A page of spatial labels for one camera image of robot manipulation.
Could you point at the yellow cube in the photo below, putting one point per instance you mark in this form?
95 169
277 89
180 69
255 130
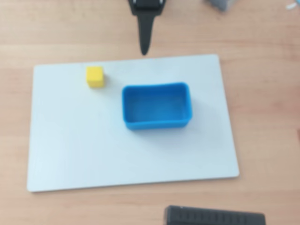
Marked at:
95 77

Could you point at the blue rectangular bin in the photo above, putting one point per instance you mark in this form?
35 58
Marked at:
156 106

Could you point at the black ribbed box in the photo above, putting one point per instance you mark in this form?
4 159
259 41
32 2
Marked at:
214 216

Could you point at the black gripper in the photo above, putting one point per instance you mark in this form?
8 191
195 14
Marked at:
146 11

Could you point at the small white piece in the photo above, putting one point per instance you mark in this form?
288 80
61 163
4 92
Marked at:
290 6

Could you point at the white rectangular board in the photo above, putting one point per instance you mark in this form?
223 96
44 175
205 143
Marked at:
98 140

